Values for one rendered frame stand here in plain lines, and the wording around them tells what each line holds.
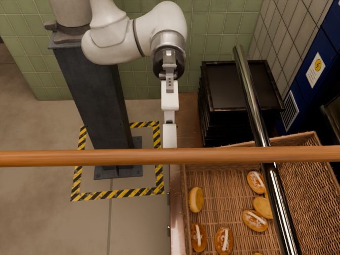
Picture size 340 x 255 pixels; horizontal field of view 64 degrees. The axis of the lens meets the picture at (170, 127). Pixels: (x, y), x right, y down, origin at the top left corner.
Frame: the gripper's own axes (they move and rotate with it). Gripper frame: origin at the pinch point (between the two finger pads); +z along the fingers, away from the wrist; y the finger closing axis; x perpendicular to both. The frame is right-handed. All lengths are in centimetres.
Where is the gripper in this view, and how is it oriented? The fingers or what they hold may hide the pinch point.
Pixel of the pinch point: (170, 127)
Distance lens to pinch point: 53.3
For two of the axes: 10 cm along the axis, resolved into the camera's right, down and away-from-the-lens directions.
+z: 0.2, 8.0, -5.9
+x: -10.0, 0.1, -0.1
